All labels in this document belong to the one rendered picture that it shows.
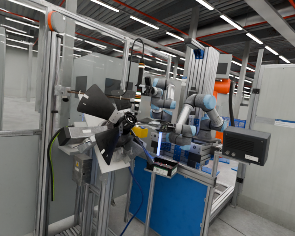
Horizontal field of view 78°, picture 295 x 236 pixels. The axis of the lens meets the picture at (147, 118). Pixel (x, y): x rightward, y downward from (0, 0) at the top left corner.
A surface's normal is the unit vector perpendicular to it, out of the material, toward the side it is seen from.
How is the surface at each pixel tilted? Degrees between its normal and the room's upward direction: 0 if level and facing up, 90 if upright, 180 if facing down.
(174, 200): 90
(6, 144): 90
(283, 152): 90
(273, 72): 91
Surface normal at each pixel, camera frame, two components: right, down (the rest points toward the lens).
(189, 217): -0.67, 0.00
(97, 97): 0.44, -0.07
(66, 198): 0.73, 0.16
